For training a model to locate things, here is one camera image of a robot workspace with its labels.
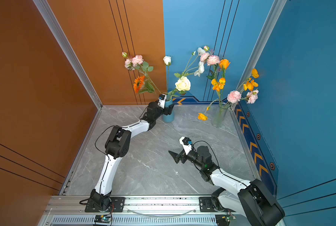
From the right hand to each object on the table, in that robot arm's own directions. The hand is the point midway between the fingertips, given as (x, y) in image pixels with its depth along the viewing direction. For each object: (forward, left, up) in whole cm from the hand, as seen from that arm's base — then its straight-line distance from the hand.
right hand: (174, 146), depth 79 cm
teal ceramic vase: (+28, +4, -7) cm, 29 cm away
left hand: (+35, +3, +4) cm, 36 cm away
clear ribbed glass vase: (+28, -32, -5) cm, 43 cm away
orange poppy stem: (+11, -17, +12) cm, 24 cm away
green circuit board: (-32, +37, -16) cm, 52 cm away
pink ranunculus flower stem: (+21, -44, +18) cm, 52 cm away
